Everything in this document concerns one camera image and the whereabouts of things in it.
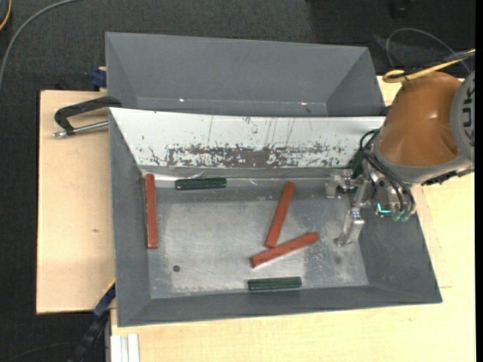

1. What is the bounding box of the grey metal bin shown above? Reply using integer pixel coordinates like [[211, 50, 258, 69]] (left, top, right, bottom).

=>
[[104, 31, 443, 327]]

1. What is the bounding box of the red-brown flat block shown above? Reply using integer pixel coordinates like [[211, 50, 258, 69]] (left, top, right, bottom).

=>
[[248, 232, 321, 269], [263, 180, 297, 250], [144, 173, 159, 250]]

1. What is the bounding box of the dark green flat block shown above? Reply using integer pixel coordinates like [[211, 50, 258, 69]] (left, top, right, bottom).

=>
[[174, 176, 228, 192], [247, 276, 303, 292]]

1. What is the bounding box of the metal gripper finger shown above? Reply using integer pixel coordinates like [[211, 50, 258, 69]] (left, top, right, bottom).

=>
[[325, 173, 358, 200], [334, 207, 366, 248]]

